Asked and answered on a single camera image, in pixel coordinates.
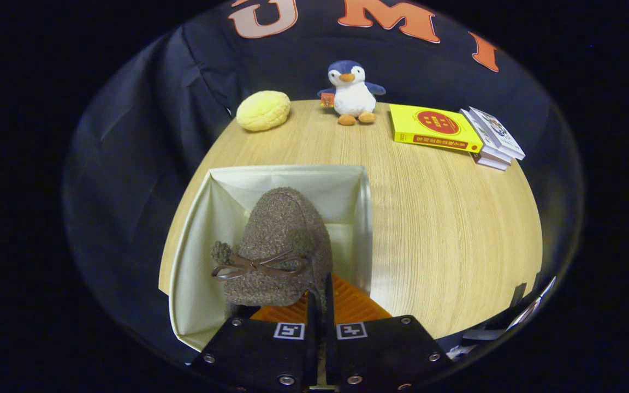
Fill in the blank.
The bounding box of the yellow book with red circle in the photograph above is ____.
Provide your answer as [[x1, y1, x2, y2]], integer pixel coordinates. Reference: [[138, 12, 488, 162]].
[[389, 104, 484, 154]]

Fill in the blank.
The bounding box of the beige fabric storage box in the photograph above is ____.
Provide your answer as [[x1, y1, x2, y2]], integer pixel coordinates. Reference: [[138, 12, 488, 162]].
[[168, 165, 374, 353]]

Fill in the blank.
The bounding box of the yellow bread plush toy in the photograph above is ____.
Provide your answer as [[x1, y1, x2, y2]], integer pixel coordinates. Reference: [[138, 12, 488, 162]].
[[236, 90, 292, 132]]

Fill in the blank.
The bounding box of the penguin plush toy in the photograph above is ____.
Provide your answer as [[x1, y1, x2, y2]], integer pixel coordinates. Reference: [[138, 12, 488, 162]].
[[317, 60, 387, 127]]

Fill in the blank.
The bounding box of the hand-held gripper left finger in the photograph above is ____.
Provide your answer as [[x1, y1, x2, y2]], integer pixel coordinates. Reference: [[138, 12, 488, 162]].
[[189, 292, 321, 392]]

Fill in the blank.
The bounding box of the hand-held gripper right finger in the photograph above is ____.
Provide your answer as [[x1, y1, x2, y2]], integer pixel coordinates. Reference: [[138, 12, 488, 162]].
[[323, 273, 454, 392]]

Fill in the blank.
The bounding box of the brown fuzzy shoe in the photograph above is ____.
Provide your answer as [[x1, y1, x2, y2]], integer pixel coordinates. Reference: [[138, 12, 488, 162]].
[[210, 187, 335, 314]]

